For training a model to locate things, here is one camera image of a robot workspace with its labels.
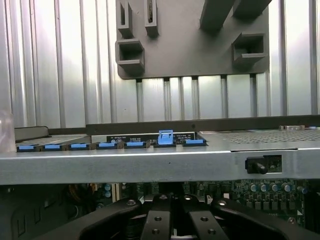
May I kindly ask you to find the green Dell motherboard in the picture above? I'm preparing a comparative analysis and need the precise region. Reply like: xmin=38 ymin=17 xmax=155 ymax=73
xmin=94 ymin=179 xmax=320 ymax=238

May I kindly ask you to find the silver PC case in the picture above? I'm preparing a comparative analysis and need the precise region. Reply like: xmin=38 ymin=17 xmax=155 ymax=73
xmin=0 ymin=116 xmax=320 ymax=240

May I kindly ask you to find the black regulatory label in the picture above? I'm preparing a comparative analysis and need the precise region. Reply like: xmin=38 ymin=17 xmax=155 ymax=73
xmin=106 ymin=134 xmax=196 ymax=146

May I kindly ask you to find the grey parts rack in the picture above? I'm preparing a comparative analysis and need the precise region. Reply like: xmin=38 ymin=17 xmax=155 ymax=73
xmin=114 ymin=0 xmax=273 ymax=81

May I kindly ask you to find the black chassis intrusion switch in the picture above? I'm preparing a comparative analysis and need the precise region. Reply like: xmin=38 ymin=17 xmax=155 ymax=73
xmin=244 ymin=155 xmax=268 ymax=175

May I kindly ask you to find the yellow black power cable bundle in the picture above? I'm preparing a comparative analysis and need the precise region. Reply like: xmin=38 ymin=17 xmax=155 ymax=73
xmin=68 ymin=183 xmax=98 ymax=204

